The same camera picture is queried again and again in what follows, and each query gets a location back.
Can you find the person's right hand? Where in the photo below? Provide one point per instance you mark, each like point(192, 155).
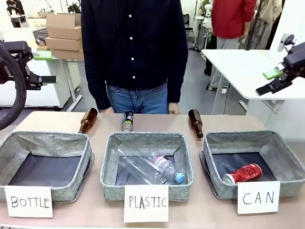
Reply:
point(106, 110)

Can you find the white paper sign CAN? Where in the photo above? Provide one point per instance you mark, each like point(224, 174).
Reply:
point(258, 198)

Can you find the pale cardboard box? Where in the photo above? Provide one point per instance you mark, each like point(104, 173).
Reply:
point(37, 23)

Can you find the person's left hand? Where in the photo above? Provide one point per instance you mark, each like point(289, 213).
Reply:
point(174, 108)

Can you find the clear plastic bottle blue cap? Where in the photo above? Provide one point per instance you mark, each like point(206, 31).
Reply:
point(157, 167)

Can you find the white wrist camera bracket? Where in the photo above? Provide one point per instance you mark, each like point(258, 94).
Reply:
point(283, 43)

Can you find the bystander in beige coat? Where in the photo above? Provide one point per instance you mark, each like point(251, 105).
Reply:
point(264, 21)

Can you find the dark navy button shirt torso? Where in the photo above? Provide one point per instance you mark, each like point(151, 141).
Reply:
point(133, 43)

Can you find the bystander in red sweater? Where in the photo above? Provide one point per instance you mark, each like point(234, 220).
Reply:
point(228, 21)

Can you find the black office chair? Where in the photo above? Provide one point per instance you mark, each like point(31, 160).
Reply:
point(188, 26)

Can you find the dark drink can green band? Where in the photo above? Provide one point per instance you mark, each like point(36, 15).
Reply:
point(127, 121)

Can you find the black plastic mesh crate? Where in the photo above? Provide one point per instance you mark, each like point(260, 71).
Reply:
point(40, 35)

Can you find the flat brown cardboard box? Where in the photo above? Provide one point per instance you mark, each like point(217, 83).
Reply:
point(69, 55)
point(63, 44)

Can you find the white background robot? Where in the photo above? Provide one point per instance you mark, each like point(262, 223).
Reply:
point(205, 9)

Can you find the person's right forearm navy sleeve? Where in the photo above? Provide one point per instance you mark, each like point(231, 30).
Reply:
point(97, 90)

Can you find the grey fabric basket plastic label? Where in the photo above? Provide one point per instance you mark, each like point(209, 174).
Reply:
point(112, 162)

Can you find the brown glass beer bottle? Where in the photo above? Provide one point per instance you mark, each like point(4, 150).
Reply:
point(88, 119)
point(196, 122)

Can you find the white paper sign BOTTLE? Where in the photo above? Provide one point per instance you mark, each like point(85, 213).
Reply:
point(29, 202)

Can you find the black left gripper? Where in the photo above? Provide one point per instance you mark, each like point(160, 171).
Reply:
point(20, 51)

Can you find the blue jeans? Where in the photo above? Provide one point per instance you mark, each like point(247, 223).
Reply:
point(138, 99)

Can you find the person's left forearm navy sleeve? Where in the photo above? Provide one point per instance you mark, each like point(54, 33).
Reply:
point(176, 86)

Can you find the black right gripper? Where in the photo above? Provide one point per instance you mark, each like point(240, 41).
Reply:
point(296, 60)

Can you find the large white table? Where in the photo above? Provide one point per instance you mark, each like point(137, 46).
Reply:
point(238, 71)

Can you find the white desk with metal legs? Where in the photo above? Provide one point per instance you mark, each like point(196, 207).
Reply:
point(59, 78)

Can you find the grey fabric basket bottle label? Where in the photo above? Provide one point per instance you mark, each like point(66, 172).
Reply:
point(71, 145)

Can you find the grey fabric basket can label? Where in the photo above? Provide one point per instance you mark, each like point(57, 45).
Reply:
point(281, 148)

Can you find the crushed red soda can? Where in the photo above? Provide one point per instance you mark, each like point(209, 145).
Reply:
point(245, 173)

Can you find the open brown cardboard box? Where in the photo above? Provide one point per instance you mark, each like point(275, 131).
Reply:
point(64, 26)

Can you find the white paper sign PLASTIC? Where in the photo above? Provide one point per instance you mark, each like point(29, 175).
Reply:
point(145, 202)

